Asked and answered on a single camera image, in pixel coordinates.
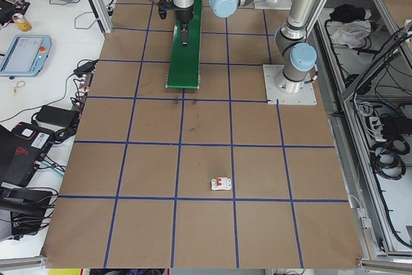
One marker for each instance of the black computer with red logo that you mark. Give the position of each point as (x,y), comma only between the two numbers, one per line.
(25,159)

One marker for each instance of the black power brick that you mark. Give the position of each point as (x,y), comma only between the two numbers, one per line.
(56,115)

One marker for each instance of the black power adapter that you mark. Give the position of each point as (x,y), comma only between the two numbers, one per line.
(85,66)

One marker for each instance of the black electronics board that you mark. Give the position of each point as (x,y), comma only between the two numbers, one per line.
(8,14)

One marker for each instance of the aluminium profile bar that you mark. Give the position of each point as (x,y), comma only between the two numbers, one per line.
(386,262)
(22,262)

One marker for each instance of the yellow drink can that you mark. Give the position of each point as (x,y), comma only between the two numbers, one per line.
(23,24)

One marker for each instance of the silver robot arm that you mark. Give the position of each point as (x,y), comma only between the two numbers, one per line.
(299,30)

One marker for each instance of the aluminium profile post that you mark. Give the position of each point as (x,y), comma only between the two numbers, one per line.
(96,7)

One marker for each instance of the white cloth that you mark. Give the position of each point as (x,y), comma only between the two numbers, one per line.
(351,33)

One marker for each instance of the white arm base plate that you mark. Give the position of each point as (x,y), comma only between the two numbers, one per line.
(273,94)
(273,5)

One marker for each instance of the light blue teach pendant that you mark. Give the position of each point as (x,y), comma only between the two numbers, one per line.
(24,56)

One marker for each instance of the green belt conveyor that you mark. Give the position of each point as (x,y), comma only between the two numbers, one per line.
(185,69)

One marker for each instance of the white red circuit breaker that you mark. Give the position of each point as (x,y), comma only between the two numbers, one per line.
(222,185)

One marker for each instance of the metal V-shaped bar frame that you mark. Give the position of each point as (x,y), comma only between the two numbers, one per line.
(347,97)

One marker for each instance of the black cloth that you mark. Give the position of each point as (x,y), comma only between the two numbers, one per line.
(347,12)

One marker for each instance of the black docking device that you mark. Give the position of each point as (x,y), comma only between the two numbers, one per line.
(22,204)

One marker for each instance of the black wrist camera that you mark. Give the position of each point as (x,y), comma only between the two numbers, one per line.
(164,6)

